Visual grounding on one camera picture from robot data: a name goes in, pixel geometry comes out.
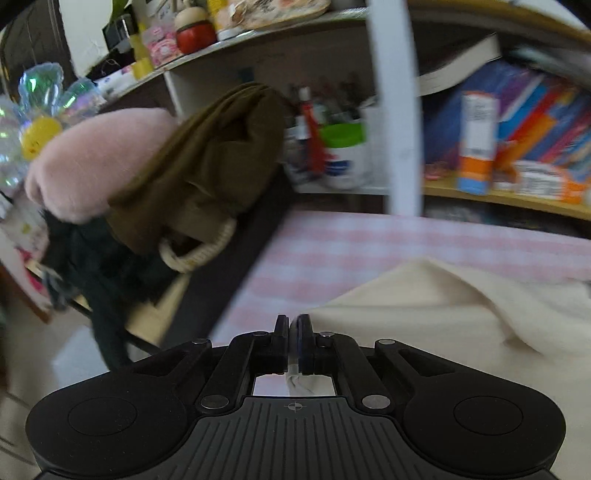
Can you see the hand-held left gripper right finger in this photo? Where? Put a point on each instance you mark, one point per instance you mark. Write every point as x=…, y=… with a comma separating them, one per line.
x=303, y=339

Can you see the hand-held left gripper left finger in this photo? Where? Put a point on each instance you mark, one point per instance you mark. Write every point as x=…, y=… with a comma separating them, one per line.
x=282, y=339

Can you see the cream garment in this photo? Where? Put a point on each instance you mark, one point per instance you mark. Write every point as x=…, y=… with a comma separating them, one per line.
x=443, y=332

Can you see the dark wooden board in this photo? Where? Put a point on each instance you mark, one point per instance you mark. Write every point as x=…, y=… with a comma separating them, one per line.
x=231, y=272

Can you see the pink checked bed sheet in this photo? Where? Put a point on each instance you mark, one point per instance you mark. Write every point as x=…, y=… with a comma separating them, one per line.
x=332, y=258

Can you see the olive brown cloth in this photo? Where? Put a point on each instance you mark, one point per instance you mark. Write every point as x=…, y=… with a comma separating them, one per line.
x=203, y=170

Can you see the black fuzzy cloth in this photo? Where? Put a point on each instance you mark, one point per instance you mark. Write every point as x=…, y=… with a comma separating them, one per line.
x=101, y=286

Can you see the white jar with green lid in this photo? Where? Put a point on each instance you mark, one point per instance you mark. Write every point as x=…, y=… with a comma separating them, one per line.
x=345, y=154

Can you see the red tube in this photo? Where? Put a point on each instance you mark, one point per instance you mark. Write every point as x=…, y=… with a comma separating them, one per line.
x=310, y=129

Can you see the wooden bookshelf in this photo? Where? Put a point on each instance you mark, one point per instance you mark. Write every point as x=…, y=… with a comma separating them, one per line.
x=485, y=196

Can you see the tall orange white box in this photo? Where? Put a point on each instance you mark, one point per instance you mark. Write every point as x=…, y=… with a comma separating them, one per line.
x=478, y=143

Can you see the pink printed box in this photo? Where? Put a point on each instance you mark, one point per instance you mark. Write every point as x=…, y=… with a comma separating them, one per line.
x=23, y=258

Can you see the flat orange white box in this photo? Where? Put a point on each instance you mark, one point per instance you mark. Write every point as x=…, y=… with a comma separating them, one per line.
x=547, y=182

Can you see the yellow bottle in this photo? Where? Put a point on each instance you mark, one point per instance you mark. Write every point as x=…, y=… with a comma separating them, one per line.
x=141, y=57

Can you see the red jar on shelf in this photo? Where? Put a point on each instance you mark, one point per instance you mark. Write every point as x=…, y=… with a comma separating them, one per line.
x=196, y=34

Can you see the thick book with white pages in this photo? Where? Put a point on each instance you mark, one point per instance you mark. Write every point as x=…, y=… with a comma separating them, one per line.
x=461, y=62

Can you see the pink printed tin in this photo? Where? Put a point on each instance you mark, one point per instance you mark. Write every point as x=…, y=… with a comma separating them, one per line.
x=161, y=44

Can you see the iridescent flower toy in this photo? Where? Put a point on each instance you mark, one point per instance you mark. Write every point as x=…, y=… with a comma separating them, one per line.
x=41, y=129

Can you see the row of colourful books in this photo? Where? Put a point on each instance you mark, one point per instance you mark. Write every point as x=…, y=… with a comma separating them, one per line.
x=540, y=120

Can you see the white bed post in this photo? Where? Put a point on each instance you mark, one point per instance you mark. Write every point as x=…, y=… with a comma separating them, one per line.
x=397, y=115

